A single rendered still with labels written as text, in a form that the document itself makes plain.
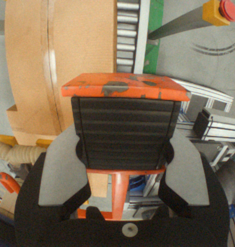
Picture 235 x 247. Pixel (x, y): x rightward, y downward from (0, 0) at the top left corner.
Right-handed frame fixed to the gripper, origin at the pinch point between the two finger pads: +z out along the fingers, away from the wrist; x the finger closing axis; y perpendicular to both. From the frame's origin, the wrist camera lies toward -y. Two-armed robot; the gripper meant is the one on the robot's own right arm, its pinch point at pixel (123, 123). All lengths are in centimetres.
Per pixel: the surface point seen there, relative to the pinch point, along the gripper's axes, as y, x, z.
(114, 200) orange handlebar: 13.2, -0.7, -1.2
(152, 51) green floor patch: -11, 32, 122
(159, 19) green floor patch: -46, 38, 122
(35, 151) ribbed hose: 10.8, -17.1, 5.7
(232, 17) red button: -23.0, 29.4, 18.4
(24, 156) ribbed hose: 11.1, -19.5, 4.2
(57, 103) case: 9.5, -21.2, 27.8
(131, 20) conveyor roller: -27, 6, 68
